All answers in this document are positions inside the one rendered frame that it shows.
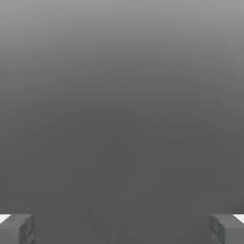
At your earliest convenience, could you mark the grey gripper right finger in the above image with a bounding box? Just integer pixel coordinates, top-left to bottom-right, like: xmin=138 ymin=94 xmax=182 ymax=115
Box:
xmin=208 ymin=213 xmax=244 ymax=244

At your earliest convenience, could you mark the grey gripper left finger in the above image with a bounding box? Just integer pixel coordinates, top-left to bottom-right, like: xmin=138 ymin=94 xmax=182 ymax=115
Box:
xmin=0 ymin=213 xmax=36 ymax=244

